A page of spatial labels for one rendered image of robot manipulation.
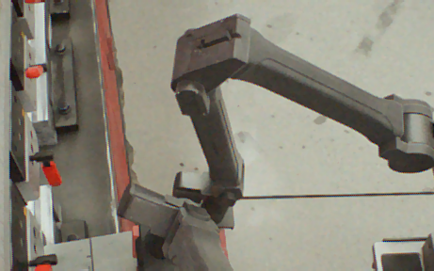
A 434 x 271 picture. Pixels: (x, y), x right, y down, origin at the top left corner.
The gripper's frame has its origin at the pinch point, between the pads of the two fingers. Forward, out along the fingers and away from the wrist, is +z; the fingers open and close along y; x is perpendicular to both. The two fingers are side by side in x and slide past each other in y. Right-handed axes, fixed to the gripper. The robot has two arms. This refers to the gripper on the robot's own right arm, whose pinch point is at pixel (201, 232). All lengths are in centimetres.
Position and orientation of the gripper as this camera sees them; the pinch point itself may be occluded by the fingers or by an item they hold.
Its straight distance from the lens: 142.3
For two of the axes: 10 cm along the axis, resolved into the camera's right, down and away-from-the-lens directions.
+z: -2.6, 5.6, 7.9
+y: -9.6, -0.8, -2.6
